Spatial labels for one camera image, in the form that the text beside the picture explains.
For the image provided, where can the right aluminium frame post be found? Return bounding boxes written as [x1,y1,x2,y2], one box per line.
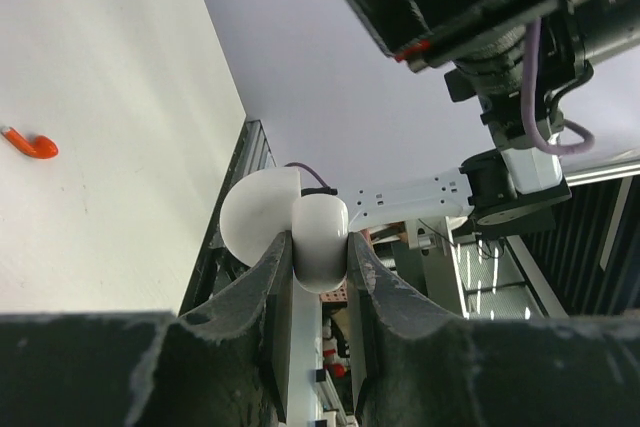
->
[179,120,273,315]

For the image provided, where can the orange earbud near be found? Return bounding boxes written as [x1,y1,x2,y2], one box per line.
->
[1,127,59,160]

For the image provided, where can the white charging case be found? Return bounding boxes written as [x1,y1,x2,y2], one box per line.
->
[235,167,349,294]

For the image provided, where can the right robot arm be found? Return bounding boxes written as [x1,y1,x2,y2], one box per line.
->
[336,0,639,232]

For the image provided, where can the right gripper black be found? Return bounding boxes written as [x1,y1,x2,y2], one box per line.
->
[304,0,640,103]

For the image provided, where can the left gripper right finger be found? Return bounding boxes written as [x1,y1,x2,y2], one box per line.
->
[347,233,639,426]

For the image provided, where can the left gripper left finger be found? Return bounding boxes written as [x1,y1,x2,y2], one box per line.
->
[1,232,293,426]

